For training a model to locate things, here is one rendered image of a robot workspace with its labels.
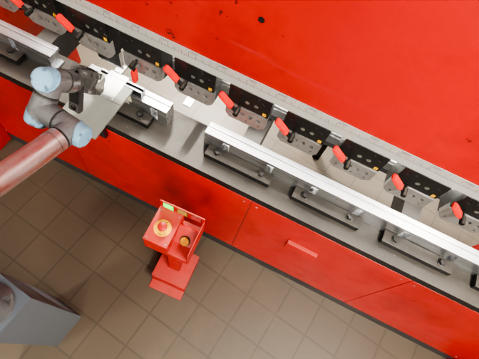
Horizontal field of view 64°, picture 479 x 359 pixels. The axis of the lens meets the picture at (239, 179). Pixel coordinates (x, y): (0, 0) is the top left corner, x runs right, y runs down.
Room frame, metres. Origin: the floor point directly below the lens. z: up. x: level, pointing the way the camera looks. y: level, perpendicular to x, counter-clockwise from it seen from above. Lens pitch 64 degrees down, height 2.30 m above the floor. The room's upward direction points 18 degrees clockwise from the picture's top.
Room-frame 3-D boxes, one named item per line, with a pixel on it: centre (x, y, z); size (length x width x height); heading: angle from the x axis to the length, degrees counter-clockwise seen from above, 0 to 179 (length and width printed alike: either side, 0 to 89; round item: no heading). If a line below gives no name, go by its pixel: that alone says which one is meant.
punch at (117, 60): (0.89, 0.61, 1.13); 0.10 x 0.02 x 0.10; 81
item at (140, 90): (0.88, 0.59, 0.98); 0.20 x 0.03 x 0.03; 81
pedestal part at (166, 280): (0.39, 0.19, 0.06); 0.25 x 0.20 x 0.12; 174
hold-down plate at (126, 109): (0.82, 0.58, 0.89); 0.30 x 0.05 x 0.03; 81
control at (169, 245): (0.42, 0.19, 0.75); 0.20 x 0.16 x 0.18; 84
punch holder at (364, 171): (0.74, -0.35, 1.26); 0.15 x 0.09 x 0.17; 81
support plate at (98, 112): (0.74, 0.63, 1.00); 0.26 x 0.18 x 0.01; 171
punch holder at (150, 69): (0.86, 0.44, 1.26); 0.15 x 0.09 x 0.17; 81
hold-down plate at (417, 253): (0.62, -0.77, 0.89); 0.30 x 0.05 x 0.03; 81
